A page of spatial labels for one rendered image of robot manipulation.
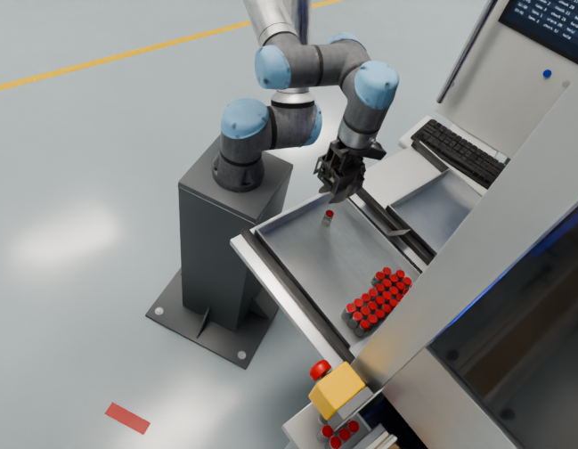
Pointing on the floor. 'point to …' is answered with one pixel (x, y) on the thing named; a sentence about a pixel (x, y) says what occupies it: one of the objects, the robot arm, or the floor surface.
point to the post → (489, 237)
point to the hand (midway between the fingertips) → (337, 197)
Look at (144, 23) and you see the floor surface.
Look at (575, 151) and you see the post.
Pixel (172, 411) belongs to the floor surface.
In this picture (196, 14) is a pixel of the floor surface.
